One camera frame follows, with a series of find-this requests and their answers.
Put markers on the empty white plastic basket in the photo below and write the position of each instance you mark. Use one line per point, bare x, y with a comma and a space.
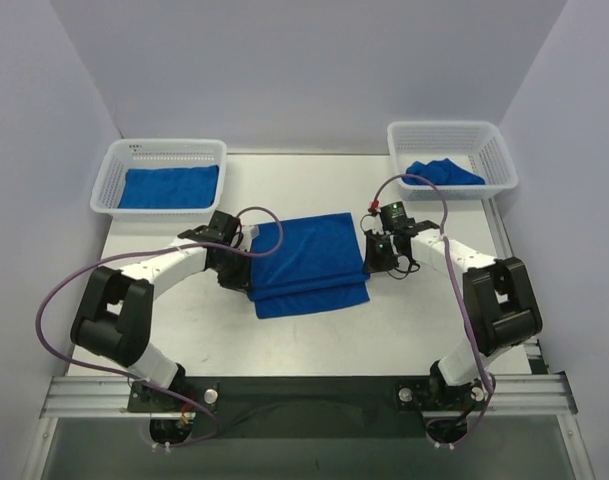
127, 154

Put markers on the crumpled blue towels pile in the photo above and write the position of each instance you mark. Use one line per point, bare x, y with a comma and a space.
441, 173

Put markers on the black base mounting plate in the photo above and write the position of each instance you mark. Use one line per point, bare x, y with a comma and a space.
306, 408

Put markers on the white basket with towels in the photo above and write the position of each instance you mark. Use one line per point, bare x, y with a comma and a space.
476, 146

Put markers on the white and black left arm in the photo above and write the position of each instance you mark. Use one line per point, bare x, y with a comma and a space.
114, 317

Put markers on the blue towel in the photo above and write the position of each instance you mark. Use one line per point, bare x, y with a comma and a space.
318, 268
170, 188

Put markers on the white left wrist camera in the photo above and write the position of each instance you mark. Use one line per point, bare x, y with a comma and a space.
249, 233

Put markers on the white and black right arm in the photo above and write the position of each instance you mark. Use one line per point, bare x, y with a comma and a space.
495, 296

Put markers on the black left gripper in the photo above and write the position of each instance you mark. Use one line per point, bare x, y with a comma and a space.
239, 278

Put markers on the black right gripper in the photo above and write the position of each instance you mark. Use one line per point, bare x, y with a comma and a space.
379, 256

